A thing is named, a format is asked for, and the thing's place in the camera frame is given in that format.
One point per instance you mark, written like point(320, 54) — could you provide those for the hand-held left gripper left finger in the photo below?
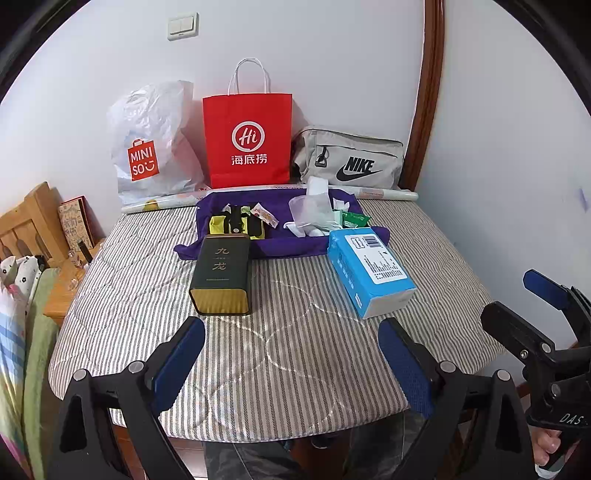
point(178, 364)

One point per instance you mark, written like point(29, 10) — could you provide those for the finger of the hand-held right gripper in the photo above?
point(508, 327)
point(542, 284)

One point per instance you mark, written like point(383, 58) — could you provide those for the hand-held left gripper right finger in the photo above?
point(404, 369)

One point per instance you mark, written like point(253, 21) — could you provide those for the yellow mini duffel bag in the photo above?
point(217, 226)

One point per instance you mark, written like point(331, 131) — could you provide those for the green tissue packet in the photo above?
point(353, 220)

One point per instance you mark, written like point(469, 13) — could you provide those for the small orange print packet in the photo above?
point(267, 217)

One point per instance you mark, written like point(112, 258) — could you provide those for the person's right hand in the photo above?
point(545, 445)

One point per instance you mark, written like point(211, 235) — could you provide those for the wooden table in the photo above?
point(189, 457)

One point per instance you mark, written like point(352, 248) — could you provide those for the dark green tin box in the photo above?
point(221, 272)

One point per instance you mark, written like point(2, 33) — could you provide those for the blue tissue pack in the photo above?
point(369, 272)

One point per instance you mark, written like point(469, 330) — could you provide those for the person's trousers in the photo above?
point(240, 461)

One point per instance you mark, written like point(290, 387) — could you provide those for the wooden nightstand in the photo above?
point(60, 304)

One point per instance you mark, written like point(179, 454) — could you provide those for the clear glass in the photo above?
point(77, 277)

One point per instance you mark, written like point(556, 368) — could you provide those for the green blanket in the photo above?
point(41, 360)

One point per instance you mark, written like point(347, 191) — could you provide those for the small black object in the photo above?
point(85, 253)

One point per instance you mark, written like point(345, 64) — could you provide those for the purple cloth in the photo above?
point(286, 244)

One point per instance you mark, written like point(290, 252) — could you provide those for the rolled printed paper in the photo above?
point(157, 203)

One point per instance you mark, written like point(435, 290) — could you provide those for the striped pastel bedding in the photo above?
point(9, 369)

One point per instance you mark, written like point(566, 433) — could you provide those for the spotted plush toy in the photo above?
point(23, 272)

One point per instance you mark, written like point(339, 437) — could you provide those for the wooden headboard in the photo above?
point(23, 226)

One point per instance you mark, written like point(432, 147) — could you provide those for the grey waist bag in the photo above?
point(351, 161)

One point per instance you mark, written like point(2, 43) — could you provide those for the white plastic shopping bag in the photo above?
point(157, 147)

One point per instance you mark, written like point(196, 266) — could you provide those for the red paper bag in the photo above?
point(247, 138)

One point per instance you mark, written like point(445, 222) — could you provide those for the brown wooden door frame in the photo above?
point(427, 92)

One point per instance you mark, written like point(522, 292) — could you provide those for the white light switch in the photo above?
point(183, 26)

